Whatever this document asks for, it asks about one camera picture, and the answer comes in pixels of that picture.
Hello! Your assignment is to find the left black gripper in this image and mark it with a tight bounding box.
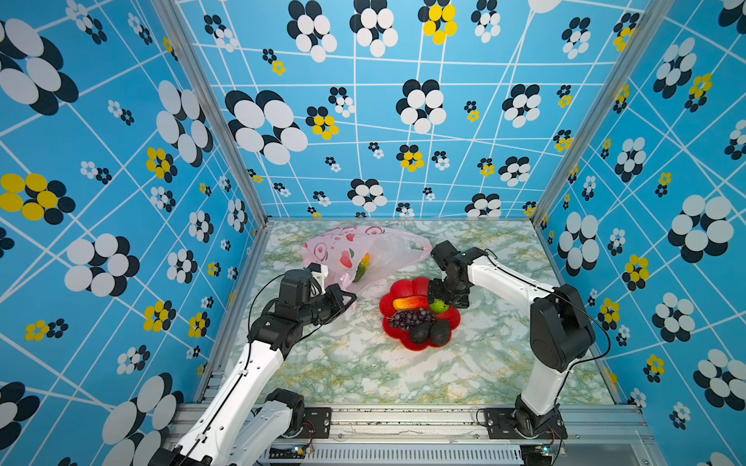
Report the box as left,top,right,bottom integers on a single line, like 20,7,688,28
300,282,357,327

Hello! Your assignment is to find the green orange papaya fruit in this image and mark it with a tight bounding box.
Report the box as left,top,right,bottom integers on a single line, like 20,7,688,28
354,254,370,283

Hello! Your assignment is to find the pink printed plastic bag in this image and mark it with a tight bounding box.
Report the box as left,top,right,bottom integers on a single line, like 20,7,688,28
300,225,431,294

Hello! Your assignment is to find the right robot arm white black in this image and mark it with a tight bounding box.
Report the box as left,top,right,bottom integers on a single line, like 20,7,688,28
427,241,596,438

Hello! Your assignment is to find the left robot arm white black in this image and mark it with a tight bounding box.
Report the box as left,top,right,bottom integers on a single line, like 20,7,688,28
148,280,357,465

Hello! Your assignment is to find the green round fruit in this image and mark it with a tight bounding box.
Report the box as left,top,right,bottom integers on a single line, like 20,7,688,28
429,299,450,315

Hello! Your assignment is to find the red yellow mango fruit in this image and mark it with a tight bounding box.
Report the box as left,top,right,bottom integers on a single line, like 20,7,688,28
392,295,429,312

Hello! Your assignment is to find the dark avocado right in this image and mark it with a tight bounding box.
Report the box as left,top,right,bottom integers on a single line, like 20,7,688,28
429,320,452,348

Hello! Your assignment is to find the dark avocado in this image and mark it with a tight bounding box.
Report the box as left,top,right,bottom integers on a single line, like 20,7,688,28
409,322,433,346
429,320,452,348

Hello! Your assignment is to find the dark avocado left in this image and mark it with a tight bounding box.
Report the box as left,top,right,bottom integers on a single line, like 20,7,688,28
409,322,433,346

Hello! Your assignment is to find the dark purple grape bunch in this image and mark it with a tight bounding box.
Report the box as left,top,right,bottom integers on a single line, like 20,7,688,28
388,308,437,332

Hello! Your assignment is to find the left green circuit board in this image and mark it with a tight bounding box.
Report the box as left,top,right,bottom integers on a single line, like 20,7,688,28
270,446,313,459

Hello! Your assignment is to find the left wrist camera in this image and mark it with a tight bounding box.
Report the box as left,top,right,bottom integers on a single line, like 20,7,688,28
275,262,328,316

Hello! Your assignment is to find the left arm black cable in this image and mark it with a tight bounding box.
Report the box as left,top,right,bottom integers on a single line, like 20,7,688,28
247,272,287,345

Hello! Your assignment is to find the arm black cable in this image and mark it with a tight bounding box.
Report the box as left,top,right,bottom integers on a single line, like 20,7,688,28
247,272,287,345
483,249,613,403

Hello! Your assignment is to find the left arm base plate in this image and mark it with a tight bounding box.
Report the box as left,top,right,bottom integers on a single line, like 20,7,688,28
283,407,333,440

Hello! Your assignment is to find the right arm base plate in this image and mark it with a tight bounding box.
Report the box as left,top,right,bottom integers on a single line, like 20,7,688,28
479,407,568,442

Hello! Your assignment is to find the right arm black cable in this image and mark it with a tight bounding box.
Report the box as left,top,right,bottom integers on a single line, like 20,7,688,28
483,249,613,403

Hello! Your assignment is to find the aluminium front rail frame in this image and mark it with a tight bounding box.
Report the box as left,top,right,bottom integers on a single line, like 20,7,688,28
155,404,666,466

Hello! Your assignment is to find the left aluminium corner post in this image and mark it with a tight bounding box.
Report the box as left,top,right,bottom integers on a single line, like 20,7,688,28
153,0,267,230

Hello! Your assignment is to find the aluminium corner post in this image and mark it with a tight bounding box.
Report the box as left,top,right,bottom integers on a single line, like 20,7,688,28
532,0,675,230
153,0,267,230

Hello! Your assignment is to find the right aluminium corner post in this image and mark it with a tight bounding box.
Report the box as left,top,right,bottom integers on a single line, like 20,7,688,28
532,0,675,230

